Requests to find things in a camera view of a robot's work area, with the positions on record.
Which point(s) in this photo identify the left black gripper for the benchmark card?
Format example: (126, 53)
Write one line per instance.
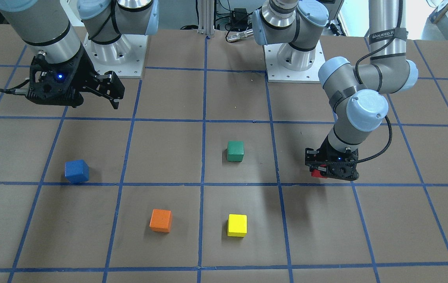
(325, 151)

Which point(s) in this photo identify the aluminium frame post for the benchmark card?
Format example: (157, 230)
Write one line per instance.
(206, 17)

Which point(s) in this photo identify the green wooden block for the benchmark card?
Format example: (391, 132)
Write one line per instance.
(235, 151)

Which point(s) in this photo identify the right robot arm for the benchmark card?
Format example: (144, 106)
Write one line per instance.
(44, 24)

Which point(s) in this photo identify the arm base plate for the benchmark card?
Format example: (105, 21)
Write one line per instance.
(125, 57)
(286, 65)

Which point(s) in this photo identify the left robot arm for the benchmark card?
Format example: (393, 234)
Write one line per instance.
(355, 93)

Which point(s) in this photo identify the orange wooden block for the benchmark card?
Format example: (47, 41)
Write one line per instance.
(161, 220)

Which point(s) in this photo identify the blue wooden block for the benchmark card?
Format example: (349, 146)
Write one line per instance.
(76, 171)

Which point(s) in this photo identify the red wooden block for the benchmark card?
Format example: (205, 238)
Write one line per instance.
(317, 173)

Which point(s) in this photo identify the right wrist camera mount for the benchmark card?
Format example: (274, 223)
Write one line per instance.
(49, 83)

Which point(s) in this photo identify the yellow wooden block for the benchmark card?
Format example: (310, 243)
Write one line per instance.
(237, 225)

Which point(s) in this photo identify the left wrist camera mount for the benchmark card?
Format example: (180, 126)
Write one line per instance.
(352, 176)

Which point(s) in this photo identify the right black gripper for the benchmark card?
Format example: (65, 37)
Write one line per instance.
(83, 69)

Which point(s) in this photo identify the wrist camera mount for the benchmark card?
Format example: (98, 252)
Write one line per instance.
(352, 176)
(49, 83)

